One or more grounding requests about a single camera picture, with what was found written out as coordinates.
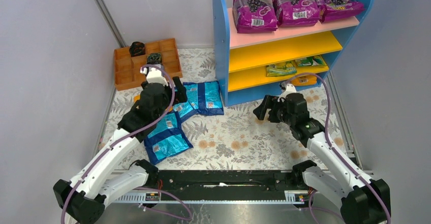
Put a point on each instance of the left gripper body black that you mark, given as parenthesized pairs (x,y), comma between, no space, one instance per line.
(173,90)

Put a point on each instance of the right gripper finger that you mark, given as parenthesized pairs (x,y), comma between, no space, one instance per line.
(266,104)
(274,110)

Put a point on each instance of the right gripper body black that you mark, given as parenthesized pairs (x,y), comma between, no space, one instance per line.
(272,109)

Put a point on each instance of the yellow green Fox's candy bag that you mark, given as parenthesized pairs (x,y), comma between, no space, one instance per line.
(280,69)

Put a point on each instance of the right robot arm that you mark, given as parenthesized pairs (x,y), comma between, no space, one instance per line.
(360,198)

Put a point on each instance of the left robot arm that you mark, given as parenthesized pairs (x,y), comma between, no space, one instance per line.
(86,196)

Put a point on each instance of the blue candy bag middle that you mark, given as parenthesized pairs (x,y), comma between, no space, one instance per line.
(185,111)

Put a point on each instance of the blue candy bag right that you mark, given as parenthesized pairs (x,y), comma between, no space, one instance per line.
(205,97)

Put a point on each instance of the orange candy bag under shelf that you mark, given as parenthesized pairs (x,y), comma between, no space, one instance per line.
(305,80)

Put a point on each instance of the blue shelf unit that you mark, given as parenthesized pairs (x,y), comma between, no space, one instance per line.
(241,59)

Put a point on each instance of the large blue candy bag front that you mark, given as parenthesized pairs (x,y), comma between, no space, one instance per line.
(167,139)

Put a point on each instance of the left purple candy bag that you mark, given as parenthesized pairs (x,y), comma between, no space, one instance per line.
(254,16)

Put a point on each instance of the purple candy bag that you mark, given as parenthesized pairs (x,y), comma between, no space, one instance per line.
(290,13)
(331,10)
(254,16)

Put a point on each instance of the middle purple candy bag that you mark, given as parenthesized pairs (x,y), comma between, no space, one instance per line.
(290,13)

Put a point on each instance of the right purple candy bag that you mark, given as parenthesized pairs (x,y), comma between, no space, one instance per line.
(331,10)

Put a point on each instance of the wooden compartment tray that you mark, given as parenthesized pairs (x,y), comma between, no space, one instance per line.
(127,68)

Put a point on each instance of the black tape roll middle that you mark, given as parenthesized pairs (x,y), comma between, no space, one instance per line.
(154,58)

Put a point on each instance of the black tape roll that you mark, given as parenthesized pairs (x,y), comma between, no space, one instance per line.
(154,58)
(137,49)

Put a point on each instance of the black tape roll back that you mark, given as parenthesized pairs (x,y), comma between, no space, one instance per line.
(137,49)

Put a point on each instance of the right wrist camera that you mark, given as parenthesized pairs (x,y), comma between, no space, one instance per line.
(287,88)

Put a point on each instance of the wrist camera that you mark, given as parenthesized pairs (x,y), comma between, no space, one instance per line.
(156,76)
(287,88)

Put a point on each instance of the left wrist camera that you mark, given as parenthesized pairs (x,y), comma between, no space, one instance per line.
(156,76)

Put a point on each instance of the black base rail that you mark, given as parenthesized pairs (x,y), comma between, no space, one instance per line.
(248,186)

